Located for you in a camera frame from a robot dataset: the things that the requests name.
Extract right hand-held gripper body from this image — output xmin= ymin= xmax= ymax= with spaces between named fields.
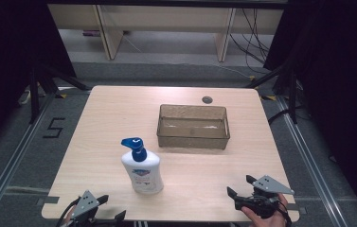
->
xmin=233 ymin=175 xmax=295 ymax=219

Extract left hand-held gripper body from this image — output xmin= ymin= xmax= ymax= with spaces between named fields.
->
xmin=70 ymin=189 xmax=117 ymax=227

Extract white bottle with blue pump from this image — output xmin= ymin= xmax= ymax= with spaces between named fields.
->
xmin=120 ymin=136 xmax=165 ymax=195

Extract translucent brown plastic box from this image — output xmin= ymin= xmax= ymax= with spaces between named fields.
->
xmin=156 ymin=103 xmax=231 ymax=150

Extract person's left hand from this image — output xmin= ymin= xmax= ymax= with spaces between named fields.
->
xmin=62 ymin=211 xmax=74 ymax=227

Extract person's right hand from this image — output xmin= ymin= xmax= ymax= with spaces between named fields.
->
xmin=241 ymin=193 xmax=290 ymax=227

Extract grey tape strip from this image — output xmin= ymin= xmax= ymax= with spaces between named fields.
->
xmin=288 ymin=202 xmax=307 ymax=216
xmin=36 ymin=196 xmax=61 ymax=206

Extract black metal stand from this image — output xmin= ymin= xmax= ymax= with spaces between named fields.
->
xmin=28 ymin=64 xmax=92 ymax=125
xmin=245 ymin=62 xmax=298 ymax=125

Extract white power strip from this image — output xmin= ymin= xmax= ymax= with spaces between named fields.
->
xmin=17 ymin=89 xmax=32 ymax=106

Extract dark curtain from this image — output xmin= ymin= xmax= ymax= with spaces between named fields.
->
xmin=263 ymin=0 xmax=357 ymax=218
xmin=0 ymin=0 xmax=77 ymax=155

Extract small pink item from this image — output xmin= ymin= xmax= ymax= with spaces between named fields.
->
xmin=82 ymin=29 xmax=101 ymax=38

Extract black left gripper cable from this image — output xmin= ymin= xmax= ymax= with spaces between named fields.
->
xmin=55 ymin=197 xmax=81 ymax=227

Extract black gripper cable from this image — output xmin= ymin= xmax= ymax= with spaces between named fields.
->
xmin=274 ymin=200 xmax=293 ymax=227
xmin=55 ymin=197 xmax=81 ymax=227

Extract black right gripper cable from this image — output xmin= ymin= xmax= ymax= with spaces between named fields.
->
xmin=274 ymin=200 xmax=293 ymax=227

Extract metal floor rail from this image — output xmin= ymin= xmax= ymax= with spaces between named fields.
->
xmin=0 ymin=93 xmax=57 ymax=227
xmin=277 ymin=95 xmax=349 ymax=227

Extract black floor cable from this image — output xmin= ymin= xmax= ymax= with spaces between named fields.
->
xmin=267 ymin=108 xmax=292 ymax=126

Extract bundle of black cables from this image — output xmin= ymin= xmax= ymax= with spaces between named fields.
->
xmin=229 ymin=8 xmax=272 ymax=75

